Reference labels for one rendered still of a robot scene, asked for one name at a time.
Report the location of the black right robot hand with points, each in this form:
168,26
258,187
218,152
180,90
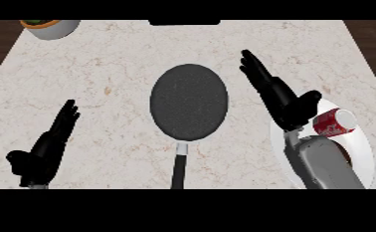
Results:
280,98

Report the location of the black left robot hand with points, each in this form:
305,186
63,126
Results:
46,149

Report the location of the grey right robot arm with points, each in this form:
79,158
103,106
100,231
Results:
320,163

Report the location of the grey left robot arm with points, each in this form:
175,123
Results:
37,186

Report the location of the red and white cupcake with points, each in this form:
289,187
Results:
335,123

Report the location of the dark frying pan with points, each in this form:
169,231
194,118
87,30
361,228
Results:
187,105

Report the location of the white plate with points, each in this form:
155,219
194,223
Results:
360,143

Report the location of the grey potted plant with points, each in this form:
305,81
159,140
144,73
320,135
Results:
50,28

